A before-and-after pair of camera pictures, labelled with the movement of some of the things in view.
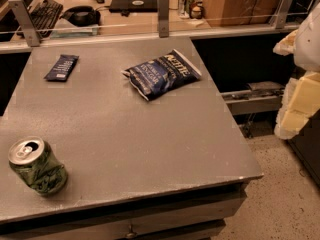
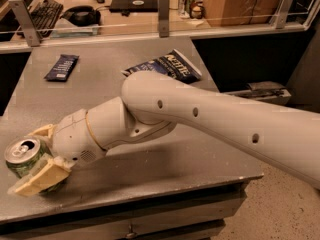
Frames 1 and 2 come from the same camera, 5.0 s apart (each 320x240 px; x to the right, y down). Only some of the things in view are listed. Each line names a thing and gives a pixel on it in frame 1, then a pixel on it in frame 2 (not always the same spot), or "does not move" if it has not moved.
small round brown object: [196, 12] does not move
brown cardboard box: [241, 4] does not move
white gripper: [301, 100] to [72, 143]
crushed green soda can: [37, 165] does not move
